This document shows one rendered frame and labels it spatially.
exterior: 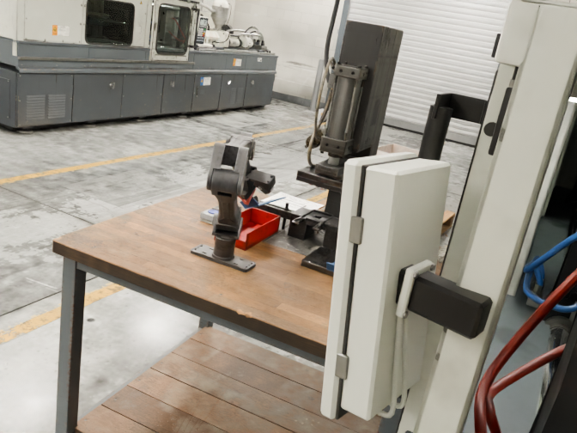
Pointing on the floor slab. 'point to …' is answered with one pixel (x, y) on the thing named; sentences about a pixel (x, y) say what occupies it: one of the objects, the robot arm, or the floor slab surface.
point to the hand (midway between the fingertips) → (246, 202)
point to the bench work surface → (229, 278)
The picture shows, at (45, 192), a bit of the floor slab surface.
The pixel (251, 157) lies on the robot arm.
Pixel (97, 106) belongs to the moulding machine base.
